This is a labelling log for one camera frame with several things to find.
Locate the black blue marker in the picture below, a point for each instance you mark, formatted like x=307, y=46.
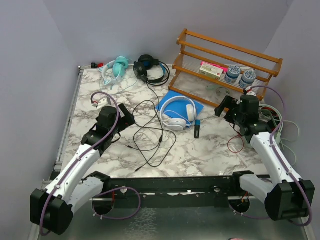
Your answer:
x=197, y=125

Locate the teal cat-ear headphones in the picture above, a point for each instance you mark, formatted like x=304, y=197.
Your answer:
x=112, y=73

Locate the wooden shelf rack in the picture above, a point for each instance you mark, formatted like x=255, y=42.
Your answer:
x=196, y=47

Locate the white over-ear headphones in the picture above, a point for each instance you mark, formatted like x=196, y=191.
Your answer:
x=178, y=112

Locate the green headphones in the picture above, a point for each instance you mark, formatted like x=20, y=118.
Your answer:
x=278, y=135

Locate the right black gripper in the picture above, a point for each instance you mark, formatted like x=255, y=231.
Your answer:
x=228, y=102

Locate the blue-lid jar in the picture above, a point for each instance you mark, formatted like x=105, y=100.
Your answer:
x=232, y=74
x=247, y=79

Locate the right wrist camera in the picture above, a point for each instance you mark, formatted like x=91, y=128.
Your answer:
x=249, y=92

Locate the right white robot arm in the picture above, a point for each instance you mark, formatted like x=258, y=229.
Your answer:
x=286, y=196

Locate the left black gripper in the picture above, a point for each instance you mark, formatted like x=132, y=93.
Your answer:
x=126, y=120

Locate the white stick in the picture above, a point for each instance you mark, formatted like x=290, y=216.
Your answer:
x=233, y=150

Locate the left blue-lid jar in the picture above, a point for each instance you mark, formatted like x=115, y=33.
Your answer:
x=232, y=74

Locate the tape roll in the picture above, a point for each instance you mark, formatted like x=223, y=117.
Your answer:
x=222, y=91

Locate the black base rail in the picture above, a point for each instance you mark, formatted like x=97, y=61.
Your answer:
x=162, y=192

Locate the white green box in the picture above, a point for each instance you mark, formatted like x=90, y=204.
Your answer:
x=210, y=71

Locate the black blue headphones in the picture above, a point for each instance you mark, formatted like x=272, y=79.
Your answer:
x=145, y=63

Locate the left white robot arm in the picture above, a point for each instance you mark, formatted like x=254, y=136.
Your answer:
x=53, y=207

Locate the right blue-lid jar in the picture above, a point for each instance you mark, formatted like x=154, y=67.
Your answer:
x=247, y=79

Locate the red black headphones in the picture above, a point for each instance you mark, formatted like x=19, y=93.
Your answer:
x=268, y=112

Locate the red black connector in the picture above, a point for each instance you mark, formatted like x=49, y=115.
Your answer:
x=96, y=65

